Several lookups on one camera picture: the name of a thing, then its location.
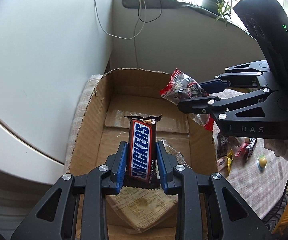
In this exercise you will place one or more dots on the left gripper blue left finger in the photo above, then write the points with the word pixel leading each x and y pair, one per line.
pixel 118 168

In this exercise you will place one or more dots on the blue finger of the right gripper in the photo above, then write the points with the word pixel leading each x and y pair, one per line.
pixel 214 86
pixel 196 105

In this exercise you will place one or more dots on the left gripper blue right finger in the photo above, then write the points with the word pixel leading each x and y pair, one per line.
pixel 166 163

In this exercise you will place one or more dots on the Snickers bar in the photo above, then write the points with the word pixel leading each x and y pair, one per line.
pixel 249 149
pixel 140 168

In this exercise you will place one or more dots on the nut mix red-edged bag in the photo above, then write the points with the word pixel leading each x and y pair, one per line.
pixel 182 87

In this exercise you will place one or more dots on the clear red-edged snack bag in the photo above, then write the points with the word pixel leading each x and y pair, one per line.
pixel 238 145

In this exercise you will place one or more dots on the white gloved right hand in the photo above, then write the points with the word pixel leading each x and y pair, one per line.
pixel 279 147

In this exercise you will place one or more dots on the brown cardboard box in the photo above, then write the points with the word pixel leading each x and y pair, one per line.
pixel 101 122

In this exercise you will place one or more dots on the black candy wrapper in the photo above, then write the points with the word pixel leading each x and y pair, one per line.
pixel 222 146

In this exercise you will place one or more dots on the wrapped bread loaf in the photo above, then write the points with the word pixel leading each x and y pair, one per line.
pixel 139 210

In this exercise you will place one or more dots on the yellow ball candy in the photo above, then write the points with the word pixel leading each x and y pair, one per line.
pixel 261 162

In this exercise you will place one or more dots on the yellow candy wrapper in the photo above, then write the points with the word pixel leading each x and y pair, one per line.
pixel 230 158

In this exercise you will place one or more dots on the potted spider plant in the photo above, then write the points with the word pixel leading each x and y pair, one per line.
pixel 218 2

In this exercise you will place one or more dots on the white appliance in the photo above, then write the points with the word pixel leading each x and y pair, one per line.
pixel 22 159

